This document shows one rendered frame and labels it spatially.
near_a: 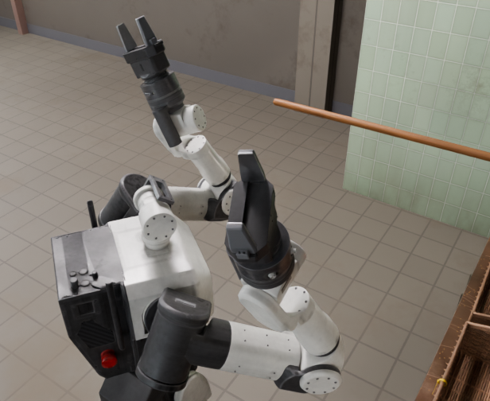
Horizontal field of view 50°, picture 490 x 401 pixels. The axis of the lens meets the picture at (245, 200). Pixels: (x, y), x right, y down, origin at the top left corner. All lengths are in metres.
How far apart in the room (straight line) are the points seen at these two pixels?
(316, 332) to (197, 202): 0.57
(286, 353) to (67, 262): 0.47
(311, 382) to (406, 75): 2.53
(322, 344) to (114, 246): 0.47
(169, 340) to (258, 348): 0.17
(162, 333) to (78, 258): 0.27
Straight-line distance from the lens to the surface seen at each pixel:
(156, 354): 0.96
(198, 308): 0.97
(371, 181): 3.70
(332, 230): 3.42
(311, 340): 0.96
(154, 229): 1.02
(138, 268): 1.06
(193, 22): 5.45
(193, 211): 1.37
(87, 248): 1.13
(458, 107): 3.30
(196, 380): 1.38
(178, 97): 1.27
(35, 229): 3.64
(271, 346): 1.00
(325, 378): 1.01
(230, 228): 0.61
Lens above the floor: 2.10
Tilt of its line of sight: 35 degrees down
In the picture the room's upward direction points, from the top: straight up
